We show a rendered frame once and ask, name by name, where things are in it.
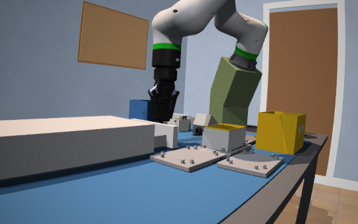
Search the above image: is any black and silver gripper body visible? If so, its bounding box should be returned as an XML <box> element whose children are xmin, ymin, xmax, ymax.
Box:
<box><xmin>154</xmin><ymin>68</ymin><xmax>177</xmax><ymax>97</ymax></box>

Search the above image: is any blue bench mat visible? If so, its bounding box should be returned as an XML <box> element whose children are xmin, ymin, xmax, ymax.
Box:
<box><xmin>0</xmin><ymin>124</ymin><xmax>311</xmax><ymax>224</ymax></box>

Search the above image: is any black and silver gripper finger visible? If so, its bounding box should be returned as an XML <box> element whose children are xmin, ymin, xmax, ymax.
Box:
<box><xmin>165</xmin><ymin>87</ymin><xmax>180</xmax><ymax>124</ymax></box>
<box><xmin>148</xmin><ymin>85</ymin><xmax>168</xmax><ymax>124</ymax></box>

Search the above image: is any yellow bin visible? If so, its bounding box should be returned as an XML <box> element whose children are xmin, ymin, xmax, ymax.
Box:
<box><xmin>255</xmin><ymin>111</ymin><xmax>306</xmax><ymax>155</ymax></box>

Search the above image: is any blue open-top bin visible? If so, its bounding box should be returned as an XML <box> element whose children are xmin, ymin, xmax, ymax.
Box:
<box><xmin>129</xmin><ymin>100</ymin><xmax>158</xmax><ymax>123</ymax></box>

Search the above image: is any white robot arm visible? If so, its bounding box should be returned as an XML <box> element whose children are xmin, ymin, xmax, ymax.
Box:
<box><xmin>152</xmin><ymin>0</ymin><xmax>269</xmax><ymax>71</ymax></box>

